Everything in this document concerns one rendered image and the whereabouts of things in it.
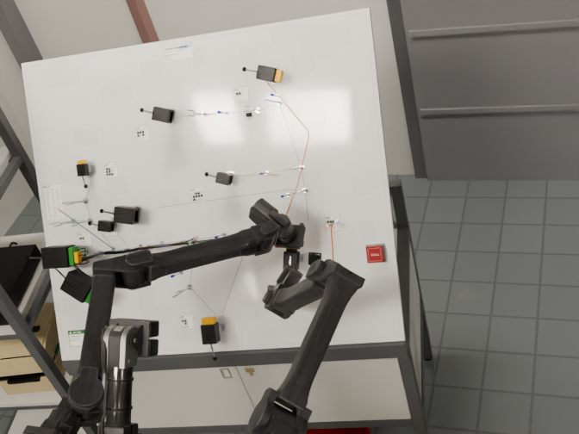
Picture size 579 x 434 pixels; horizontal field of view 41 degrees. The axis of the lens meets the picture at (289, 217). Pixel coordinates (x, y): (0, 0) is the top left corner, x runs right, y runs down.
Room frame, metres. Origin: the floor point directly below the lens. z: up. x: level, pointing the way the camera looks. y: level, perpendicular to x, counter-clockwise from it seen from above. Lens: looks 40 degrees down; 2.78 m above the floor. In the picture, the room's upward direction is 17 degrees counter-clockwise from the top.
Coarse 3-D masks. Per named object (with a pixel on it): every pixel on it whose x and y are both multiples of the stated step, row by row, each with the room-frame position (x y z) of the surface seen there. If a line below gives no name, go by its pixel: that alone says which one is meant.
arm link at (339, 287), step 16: (336, 272) 1.24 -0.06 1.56; (352, 272) 1.24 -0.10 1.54; (336, 288) 1.21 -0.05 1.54; (352, 288) 1.21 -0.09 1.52; (320, 304) 1.21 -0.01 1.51; (336, 304) 1.18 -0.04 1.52; (320, 320) 1.15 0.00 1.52; (336, 320) 1.15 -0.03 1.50; (320, 336) 1.12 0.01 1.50; (304, 352) 1.09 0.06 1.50; (320, 352) 1.09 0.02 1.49; (304, 368) 1.07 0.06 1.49; (288, 384) 1.04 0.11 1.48; (304, 384) 1.04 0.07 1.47; (272, 400) 1.01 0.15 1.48; (288, 400) 1.01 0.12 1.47; (304, 400) 1.01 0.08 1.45; (256, 416) 1.00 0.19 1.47; (304, 416) 0.99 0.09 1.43; (256, 432) 0.97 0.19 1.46; (304, 432) 0.95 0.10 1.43
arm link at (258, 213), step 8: (264, 200) 1.78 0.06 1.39; (256, 208) 1.76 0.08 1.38; (264, 208) 1.75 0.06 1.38; (272, 208) 1.75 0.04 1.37; (248, 216) 1.77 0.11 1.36; (256, 216) 1.73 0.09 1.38; (264, 216) 1.73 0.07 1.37; (256, 224) 1.73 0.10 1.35; (264, 224) 1.68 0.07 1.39; (272, 224) 1.68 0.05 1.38; (264, 232) 1.65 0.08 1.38; (272, 232) 1.65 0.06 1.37
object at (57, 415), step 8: (56, 408) 1.17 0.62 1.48; (56, 416) 1.14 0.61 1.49; (64, 416) 1.14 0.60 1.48; (72, 416) 1.15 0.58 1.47; (48, 424) 1.13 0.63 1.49; (56, 424) 1.12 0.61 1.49; (64, 424) 1.12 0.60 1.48; (72, 424) 1.13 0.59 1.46; (80, 424) 1.15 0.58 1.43; (24, 432) 1.11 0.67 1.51; (32, 432) 1.10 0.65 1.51; (40, 432) 1.09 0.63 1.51; (48, 432) 1.09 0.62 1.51; (56, 432) 1.08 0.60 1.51; (64, 432) 1.10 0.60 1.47; (72, 432) 1.11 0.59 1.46
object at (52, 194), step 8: (56, 184) 2.25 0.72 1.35; (48, 192) 2.24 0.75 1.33; (56, 192) 2.23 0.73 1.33; (48, 200) 2.23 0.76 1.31; (56, 200) 2.22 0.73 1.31; (48, 208) 2.22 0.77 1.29; (56, 208) 2.20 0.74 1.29; (48, 216) 2.20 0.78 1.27; (56, 216) 2.19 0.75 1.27; (64, 216) 2.18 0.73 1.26
